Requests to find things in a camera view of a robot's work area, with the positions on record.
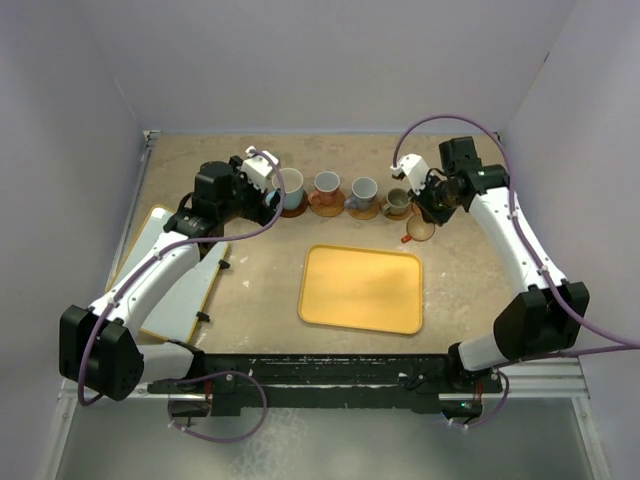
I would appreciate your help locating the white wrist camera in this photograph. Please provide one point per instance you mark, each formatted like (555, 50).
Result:
(414, 168)
(259, 167)

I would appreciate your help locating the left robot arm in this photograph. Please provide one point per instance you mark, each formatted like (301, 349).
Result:
(97, 343)

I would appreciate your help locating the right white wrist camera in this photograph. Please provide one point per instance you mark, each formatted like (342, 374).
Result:
(414, 168)

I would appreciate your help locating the woven rattan coaster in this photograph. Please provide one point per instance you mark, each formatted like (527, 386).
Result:
(332, 210)
(368, 214)

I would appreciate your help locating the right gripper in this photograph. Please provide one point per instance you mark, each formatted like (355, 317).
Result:
(440, 218)

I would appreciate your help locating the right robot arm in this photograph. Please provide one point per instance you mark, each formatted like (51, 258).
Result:
(535, 322)

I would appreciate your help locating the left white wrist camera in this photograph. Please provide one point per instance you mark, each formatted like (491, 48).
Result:
(259, 167)

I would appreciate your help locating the small grey cup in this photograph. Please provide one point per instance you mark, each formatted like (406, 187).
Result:
(398, 195)

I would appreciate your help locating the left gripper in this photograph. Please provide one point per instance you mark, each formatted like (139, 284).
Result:
(260, 213)

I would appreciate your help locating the orange copper mug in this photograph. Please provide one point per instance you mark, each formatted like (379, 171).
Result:
(417, 229)

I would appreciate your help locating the blue mug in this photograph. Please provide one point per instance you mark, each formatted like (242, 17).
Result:
(363, 192)
(293, 187)

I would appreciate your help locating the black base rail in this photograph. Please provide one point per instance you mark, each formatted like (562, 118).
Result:
(413, 382)

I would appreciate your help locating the pink printed mug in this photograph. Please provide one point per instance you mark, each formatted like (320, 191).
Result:
(326, 187)

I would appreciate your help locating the dark wooden saucer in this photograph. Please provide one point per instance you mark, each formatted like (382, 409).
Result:
(299, 210)

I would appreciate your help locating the yellow framed whiteboard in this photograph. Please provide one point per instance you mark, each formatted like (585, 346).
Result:
(176, 316)

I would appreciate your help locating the yellow tray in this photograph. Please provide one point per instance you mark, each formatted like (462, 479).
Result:
(363, 289)

